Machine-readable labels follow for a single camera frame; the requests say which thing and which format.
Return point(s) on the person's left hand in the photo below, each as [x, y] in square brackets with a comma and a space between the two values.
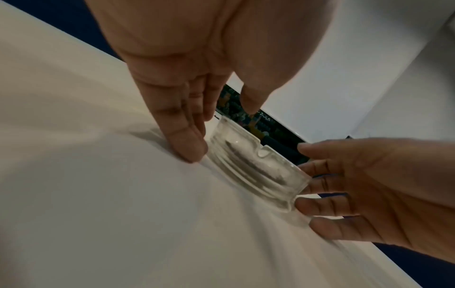
[199, 42]

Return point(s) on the person's right hand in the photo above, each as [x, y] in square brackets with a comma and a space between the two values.
[398, 191]

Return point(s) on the clear glass ashtray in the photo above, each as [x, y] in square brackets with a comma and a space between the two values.
[248, 163]

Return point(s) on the white tablecloth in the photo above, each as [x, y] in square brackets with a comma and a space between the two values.
[89, 182]

